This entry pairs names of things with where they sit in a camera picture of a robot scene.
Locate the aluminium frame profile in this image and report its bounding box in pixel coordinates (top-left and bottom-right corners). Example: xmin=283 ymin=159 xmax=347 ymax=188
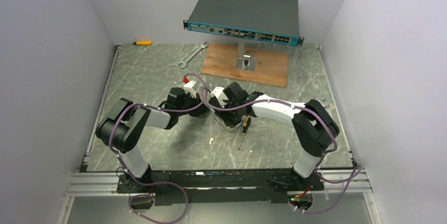
xmin=55 ymin=171 xmax=381 ymax=224

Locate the silver open end wrench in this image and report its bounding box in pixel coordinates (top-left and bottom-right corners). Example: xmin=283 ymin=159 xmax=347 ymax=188
xmin=177 ymin=42 xmax=209 ymax=69

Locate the yellow black screwdriver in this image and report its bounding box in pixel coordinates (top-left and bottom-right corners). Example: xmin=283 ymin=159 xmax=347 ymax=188
xmin=238 ymin=116 xmax=251 ymax=150

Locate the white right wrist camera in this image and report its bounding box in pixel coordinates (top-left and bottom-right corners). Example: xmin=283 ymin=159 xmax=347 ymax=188
xmin=210 ymin=87 xmax=228 ymax=108

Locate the metal stand bracket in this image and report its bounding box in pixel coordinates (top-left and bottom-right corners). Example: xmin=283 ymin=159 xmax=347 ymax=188
xmin=236 ymin=39 xmax=257 ymax=72

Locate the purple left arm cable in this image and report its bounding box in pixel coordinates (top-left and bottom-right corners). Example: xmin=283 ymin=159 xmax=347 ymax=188
xmin=109 ymin=73 xmax=212 ymax=224

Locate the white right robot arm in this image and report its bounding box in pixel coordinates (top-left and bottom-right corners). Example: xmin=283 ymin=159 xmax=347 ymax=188
xmin=209 ymin=82 xmax=340 ymax=179

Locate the teal network switch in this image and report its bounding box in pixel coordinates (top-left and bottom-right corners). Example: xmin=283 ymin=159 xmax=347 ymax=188
xmin=183 ymin=0 xmax=304 ymax=46

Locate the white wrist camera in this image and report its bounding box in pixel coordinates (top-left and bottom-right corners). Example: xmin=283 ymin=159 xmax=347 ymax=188
xmin=210 ymin=87 xmax=228 ymax=108
xmin=182 ymin=77 xmax=198 ymax=98

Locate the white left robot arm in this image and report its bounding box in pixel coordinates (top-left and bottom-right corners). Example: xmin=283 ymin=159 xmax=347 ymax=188
xmin=95 ymin=87 xmax=209 ymax=183

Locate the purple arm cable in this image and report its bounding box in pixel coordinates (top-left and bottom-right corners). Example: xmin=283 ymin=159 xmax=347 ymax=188
xmin=109 ymin=73 xmax=212 ymax=224
xmin=202 ymin=87 xmax=364 ymax=215

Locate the brown plywood board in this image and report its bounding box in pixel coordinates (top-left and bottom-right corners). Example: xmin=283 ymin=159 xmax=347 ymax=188
xmin=201 ymin=43 xmax=289 ymax=87

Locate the yellow utility knife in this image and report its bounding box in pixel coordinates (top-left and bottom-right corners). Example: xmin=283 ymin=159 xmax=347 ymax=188
xmin=133 ymin=41 xmax=152 ymax=46

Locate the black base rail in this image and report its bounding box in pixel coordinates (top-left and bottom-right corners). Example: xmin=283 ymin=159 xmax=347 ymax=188
xmin=116 ymin=168 xmax=324 ymax=206

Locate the black umbrella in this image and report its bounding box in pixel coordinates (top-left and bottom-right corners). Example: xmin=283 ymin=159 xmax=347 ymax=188
xmin=209 ymin=98 xmax=244 ymax=131

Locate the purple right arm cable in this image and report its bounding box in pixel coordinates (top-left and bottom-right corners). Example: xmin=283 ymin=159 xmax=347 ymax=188
xmin=202 ymin=87 xmax=364 ymax=215

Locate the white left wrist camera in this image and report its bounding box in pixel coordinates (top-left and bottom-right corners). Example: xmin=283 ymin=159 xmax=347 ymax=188
xmin=182 ymin=77 xmax=198 ymax=98

